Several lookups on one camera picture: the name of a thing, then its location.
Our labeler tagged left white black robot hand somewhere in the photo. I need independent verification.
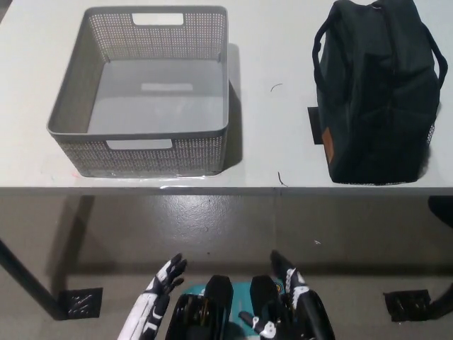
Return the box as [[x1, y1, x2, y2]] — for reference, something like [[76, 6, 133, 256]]
[[117, 252, 188, 340]]

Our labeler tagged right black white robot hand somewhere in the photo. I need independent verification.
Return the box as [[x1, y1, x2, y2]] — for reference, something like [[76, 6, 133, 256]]
[[238, 249, 336, 340]]

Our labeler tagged black fabric lunch bag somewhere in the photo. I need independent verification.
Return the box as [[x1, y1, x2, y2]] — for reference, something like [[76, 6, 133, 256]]
[[311, 0, 449, 186]]

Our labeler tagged black teal robot body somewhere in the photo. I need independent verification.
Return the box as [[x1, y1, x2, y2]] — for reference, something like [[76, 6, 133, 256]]
[[165, 274, 288, 340]]

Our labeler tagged black metal table leg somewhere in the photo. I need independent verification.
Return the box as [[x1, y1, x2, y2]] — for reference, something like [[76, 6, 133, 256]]
[[0, 239, 60, 322]]

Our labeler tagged black tape patch on table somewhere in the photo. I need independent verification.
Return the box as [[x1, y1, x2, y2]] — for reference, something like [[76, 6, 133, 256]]
[[308, 106, 325, 145]]

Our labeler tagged grey perforated plastic basket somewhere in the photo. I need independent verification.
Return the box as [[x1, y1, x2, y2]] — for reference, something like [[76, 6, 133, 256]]
[[46, 4, 231, 179]]

